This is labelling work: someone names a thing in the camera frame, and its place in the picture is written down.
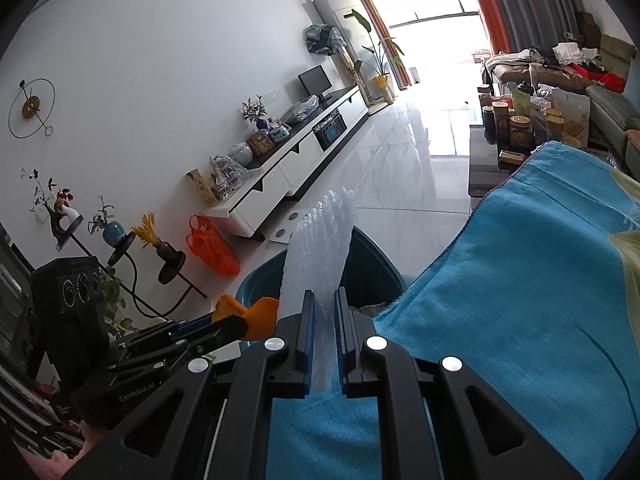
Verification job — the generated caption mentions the yellow box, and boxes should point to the yellow box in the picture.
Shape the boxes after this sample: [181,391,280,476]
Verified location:
[185,168,219,206]

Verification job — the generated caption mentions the white foam net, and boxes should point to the white foam net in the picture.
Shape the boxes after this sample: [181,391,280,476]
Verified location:
[278,187,356,394]

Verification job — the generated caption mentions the orange plastic bag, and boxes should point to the orange plastic bag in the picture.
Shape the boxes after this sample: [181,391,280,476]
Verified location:
[186,214,241,277]

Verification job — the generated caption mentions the blue vase with twigs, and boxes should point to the blue vase with twigs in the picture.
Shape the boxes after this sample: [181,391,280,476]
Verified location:
[88,194,126,249]

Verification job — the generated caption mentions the narrow orange grey curtain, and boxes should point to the narrow orange grey curtain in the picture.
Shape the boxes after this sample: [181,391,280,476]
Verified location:
[332,0,417,89]

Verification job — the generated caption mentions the round wall clock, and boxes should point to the round wall clock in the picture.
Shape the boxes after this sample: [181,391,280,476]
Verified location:
[8,78,56,140]

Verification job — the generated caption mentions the black appliance with dials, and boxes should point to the black appliance with dials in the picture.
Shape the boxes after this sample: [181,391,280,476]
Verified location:
[30,255,109,377]

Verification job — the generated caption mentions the framed picture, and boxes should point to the framed picture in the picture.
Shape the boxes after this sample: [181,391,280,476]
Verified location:
[247,129,276,156]

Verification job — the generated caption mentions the green potted plant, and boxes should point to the green potted plant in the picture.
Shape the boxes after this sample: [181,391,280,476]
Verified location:
[97,267,166,337]

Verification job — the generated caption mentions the red cloth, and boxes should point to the red cloth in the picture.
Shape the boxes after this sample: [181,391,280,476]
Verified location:
[572,62,629,92]

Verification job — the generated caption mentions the blue printed blanket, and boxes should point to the blue printed blanket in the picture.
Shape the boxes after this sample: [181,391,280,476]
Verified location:
[265,140,640,480]

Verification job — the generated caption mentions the black plant stand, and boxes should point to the black plant stand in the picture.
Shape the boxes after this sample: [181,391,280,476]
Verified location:
[50,217,207,318]

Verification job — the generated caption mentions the black monitor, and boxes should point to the black monitor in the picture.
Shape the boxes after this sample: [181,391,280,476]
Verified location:
[297,65,334,104]

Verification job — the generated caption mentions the clear plastic bag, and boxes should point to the clear plastic bag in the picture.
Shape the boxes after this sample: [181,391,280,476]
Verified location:
[287,95,320,124]

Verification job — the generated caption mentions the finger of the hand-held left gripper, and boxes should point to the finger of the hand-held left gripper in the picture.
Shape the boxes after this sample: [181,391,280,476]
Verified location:
[106,315,250,377]
[116,313,222,355]

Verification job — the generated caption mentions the white standing air conditioner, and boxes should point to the white standing air conditioner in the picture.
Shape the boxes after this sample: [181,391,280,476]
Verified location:
[313,0,375,78]

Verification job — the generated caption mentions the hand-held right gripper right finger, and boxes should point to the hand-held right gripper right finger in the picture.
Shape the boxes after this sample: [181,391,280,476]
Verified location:
[334,287,581,480]

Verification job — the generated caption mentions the covered standing fan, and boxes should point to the covered standing fan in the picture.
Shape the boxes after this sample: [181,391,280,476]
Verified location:
[303,23,369,107]

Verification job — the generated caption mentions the green sofa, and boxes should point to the green sofa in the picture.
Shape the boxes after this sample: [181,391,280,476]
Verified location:
[482,35,640,162]

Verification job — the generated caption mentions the white vase with flowers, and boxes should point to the white vase with flowers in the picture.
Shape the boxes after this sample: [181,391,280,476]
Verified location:
[20,167,84,239]

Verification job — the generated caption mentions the blue vase with plant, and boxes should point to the blue vase with plant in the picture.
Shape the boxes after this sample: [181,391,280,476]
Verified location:
[242,94,271,131]

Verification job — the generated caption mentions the glass model ship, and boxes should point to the glass model ship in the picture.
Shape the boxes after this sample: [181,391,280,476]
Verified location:
[209,153,250,194]

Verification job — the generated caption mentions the white clothes pile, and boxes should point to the white clothes pile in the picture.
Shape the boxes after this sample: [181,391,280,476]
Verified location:
[552,42,601,64]

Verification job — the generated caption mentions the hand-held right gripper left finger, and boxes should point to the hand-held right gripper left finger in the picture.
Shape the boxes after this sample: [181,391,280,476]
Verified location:
[65,290,316,480]

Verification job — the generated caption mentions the tall plant yellow pot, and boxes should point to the tall plant yellow pot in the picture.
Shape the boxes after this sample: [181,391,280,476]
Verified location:
[349,8,406,104]

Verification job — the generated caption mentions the white tv cabinet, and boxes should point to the white tv cabinet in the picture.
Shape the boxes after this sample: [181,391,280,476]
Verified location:
[207,85,370,239]

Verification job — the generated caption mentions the teal plastic waste bin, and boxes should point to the teal plastic waste bin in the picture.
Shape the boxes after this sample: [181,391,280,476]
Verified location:
[234,227,406,347]

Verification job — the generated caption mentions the orange peel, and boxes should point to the orange peel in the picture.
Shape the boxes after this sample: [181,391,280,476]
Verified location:
[213,293,281,341]

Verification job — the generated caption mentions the dark vase yellow wheat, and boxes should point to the dark vase yellow wheat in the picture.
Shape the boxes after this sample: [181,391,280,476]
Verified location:
[130,212,176,266]

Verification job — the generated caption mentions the brown cardboard boxes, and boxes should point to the brown cardboard boxes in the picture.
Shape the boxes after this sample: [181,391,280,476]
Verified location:
[577,11,599,44]

